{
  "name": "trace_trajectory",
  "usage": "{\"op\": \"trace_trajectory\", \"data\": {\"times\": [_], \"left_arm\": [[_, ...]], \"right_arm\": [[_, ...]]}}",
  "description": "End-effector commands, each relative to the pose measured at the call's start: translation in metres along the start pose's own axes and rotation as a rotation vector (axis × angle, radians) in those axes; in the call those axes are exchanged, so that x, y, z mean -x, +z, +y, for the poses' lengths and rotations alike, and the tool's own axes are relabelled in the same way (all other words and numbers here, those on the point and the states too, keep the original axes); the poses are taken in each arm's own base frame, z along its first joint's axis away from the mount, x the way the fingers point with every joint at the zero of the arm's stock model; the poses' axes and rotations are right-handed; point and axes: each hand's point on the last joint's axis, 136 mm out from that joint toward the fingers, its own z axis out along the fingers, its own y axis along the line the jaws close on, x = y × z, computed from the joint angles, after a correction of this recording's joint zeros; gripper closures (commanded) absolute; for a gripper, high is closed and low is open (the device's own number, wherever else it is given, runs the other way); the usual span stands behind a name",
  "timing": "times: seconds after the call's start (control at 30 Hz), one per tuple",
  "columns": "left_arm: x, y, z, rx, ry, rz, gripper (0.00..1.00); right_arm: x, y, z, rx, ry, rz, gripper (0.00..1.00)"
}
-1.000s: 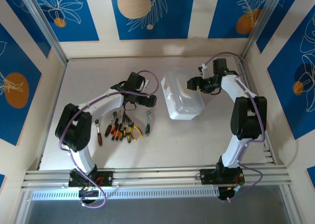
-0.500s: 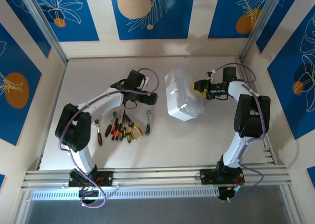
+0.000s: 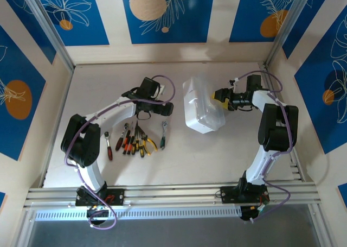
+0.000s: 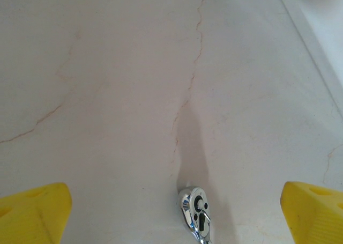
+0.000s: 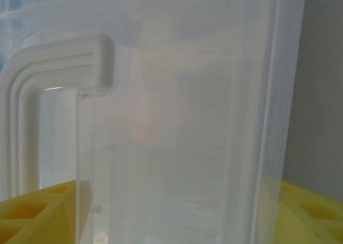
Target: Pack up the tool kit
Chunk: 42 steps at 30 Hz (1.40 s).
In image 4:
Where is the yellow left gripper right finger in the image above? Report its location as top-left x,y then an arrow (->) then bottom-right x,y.
280,181 -> 343,244

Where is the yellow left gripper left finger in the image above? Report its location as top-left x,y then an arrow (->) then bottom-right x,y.
0,182 -> 72,244

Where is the ratchet wrench with red handle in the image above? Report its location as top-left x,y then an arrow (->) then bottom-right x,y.
176,186 -> 214,244

